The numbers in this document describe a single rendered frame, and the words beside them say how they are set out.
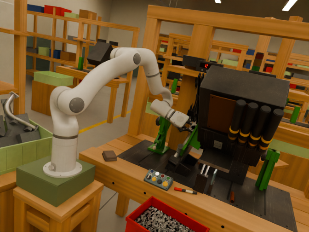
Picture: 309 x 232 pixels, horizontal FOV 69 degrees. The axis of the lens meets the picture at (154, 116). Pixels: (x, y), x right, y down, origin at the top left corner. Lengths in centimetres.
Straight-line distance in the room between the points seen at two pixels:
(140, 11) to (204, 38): 1109
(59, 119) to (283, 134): 144
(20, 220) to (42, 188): 26
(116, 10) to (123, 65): 1220
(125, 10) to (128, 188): 1211
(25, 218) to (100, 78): 81
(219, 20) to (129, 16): 1136
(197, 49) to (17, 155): 136
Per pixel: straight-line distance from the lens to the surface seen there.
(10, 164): 159
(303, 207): 175
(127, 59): 119
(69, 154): 120
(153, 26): 186
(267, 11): 1161
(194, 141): 140
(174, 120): 147
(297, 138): 182
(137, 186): 138
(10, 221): 167
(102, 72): 118
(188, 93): 174
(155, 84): 141
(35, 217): 136
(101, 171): 150
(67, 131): 116
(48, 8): 757
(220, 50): 826
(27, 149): 159
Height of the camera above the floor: 163
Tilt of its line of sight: 16 degrees down
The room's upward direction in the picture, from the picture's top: 11 degrees clockwise
